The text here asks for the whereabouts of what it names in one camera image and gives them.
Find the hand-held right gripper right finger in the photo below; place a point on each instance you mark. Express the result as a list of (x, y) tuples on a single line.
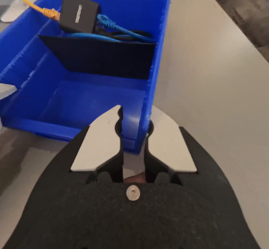
[(170, 146)]

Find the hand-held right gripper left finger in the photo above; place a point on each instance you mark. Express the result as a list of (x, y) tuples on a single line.
[(98, 146)]

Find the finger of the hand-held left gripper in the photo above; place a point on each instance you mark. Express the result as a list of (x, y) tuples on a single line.
[(6, 90)]

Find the blue plastic bin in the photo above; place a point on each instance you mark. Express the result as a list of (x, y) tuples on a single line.
[(94, 98)]

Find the black ethernet adapter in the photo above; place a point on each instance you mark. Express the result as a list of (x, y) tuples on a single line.
[(79, 14)]

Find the black bin divider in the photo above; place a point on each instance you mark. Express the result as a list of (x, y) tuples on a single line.
[(105, 58)]

